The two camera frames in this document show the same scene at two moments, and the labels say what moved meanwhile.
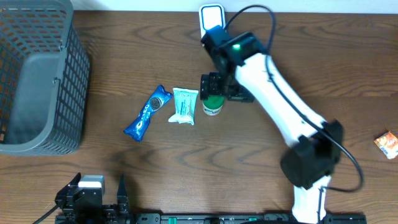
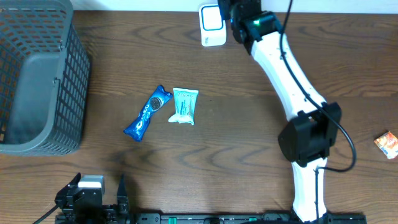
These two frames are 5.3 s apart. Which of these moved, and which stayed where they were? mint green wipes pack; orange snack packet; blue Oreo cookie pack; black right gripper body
Moved: black right gripper body
Stayed: orange snack packet; blue Oreo cookie pack; mint green wipes pack
